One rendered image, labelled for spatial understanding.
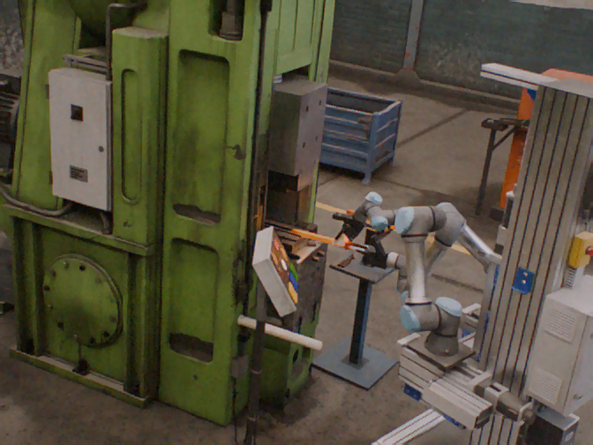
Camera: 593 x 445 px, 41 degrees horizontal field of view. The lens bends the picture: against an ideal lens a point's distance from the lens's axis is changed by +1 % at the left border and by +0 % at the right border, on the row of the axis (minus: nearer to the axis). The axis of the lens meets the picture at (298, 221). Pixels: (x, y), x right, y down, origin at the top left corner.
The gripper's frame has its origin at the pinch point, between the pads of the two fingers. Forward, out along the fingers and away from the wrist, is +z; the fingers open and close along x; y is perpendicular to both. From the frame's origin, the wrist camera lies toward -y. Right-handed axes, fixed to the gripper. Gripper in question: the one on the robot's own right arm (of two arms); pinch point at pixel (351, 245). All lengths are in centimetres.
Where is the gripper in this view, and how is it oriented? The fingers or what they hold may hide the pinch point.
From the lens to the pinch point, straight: 399.9
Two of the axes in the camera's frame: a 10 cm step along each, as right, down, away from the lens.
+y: -0.8, 9.2, 3.9
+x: 4.3, -3.2, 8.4
